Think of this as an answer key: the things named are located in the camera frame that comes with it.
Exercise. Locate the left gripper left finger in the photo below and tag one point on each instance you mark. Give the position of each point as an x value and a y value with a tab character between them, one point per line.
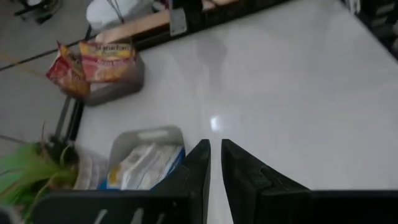
140	205

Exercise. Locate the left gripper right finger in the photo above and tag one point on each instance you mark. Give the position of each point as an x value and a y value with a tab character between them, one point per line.
295	207

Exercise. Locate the red Maruchan ramen pack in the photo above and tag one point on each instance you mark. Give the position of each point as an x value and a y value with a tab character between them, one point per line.
66	74
105	60

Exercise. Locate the plant in white patterned pot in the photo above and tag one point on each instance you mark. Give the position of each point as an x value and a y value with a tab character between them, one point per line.
37	174

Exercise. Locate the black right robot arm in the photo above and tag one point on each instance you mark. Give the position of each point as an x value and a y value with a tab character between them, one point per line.
377	18

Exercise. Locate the dark grey plastic bin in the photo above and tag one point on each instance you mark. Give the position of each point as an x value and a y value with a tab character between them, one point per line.
124	84

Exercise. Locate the light grey plastic bin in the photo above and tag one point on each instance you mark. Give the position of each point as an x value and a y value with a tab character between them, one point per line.
146	138

